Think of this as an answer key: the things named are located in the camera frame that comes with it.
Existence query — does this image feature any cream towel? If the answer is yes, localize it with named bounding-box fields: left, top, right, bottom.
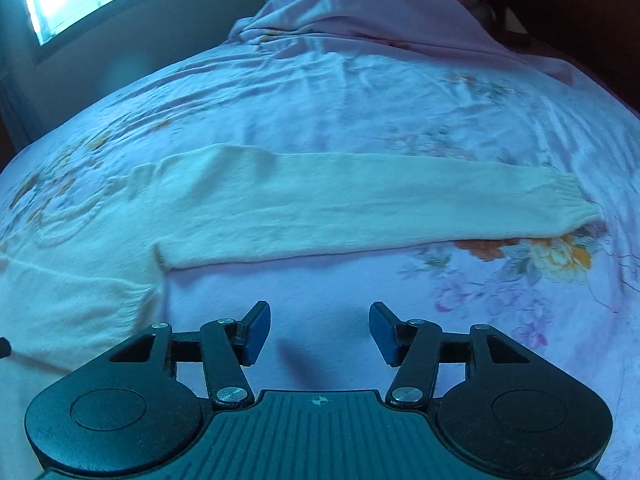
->
left=0, top=144, right=606, bottom=386

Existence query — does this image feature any floral bed sheet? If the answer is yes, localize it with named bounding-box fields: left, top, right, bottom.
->
left=0, top=30, right=640, bottom=480

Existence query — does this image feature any red wooden headboard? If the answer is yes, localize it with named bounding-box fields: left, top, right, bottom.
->
left=500, top=0, right=640, bottom=116

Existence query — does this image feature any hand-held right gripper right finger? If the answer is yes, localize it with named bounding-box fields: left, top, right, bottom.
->
left=368, top=301, right=566, bottom=408

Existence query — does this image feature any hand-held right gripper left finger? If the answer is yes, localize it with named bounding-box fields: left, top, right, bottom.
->
left=75, top=301, right=273, bottom=408

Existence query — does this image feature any pink quilt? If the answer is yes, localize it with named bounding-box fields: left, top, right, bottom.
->
left=227, top=0, right=576, bottom=86

